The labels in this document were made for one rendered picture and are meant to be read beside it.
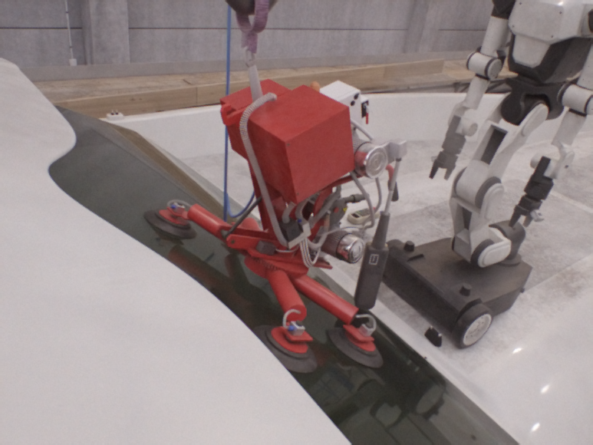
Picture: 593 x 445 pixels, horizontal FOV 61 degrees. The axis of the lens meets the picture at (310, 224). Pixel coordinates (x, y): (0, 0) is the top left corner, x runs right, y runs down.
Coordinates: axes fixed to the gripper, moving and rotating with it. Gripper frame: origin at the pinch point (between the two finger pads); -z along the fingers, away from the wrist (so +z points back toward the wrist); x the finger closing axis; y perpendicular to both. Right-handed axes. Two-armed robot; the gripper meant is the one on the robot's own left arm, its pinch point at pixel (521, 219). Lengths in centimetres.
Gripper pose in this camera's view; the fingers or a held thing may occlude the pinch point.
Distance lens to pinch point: 213.4
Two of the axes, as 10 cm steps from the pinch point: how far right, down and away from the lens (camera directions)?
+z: 3.0, -8.7, -3.9
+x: -7.9, 0.1, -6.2
